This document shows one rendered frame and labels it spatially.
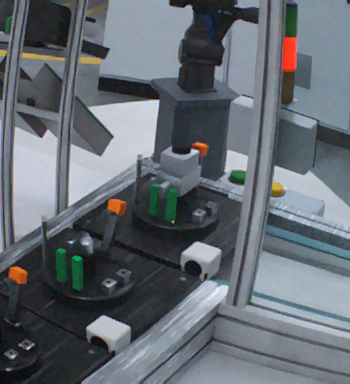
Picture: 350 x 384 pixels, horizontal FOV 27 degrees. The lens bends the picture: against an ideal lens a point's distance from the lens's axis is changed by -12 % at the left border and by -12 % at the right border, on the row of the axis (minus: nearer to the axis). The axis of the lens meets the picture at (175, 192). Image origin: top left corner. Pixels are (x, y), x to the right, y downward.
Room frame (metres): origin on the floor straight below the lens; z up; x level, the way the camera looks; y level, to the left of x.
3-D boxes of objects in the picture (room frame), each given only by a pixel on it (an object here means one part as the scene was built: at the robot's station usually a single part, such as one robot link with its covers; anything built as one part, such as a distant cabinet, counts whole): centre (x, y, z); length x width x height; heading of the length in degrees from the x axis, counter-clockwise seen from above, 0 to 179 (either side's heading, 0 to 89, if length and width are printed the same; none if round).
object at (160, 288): (0.93, 0.11, 1.01); 0.24 x 0.24 x 0.13; 63
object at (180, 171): (1.15, 0.00, 1.06); 0.08 x 0.04 x 0.07; 153
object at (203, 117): (1.56, -0.02, 0.96); 0.15 x 0.15 x 0.20; 26
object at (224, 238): (1.16, 0.00, 0.96); 0.24 x 0.24 x 0.02; 63
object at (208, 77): (1.56, -0.02, 1.09); 0.07 x 0.07 x 0.06; 26
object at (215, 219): (1.16, 0.00, 0.98); 0.14 x 0.14 x 0.02
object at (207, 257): (1.03, -0.05, 0.97); 0.05 x 0.05 x 0.04; 63
